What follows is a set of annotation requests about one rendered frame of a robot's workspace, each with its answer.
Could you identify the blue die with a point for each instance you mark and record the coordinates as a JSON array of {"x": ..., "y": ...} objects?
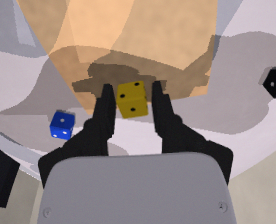
[{"x": 62, "y": 125}]

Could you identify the yellow die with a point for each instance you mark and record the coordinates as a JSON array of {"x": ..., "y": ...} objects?
[{"x": 131, "y": 99}]

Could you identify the tan mat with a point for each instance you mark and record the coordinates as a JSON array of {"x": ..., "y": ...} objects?
[{"x": 97, "y": 42}]

